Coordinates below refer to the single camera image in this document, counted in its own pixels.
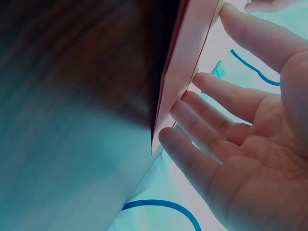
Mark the person's left hand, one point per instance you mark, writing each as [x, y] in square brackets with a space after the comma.
[276, 4]

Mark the person's right hand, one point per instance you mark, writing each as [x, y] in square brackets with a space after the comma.
[269, 154]

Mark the person's left fingers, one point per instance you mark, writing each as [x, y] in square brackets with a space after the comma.
[276, 4]

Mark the person's right thumb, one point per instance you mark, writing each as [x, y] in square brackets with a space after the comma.
[252, 36]

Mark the pink paper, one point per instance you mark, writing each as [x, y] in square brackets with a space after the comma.
[185, 72]

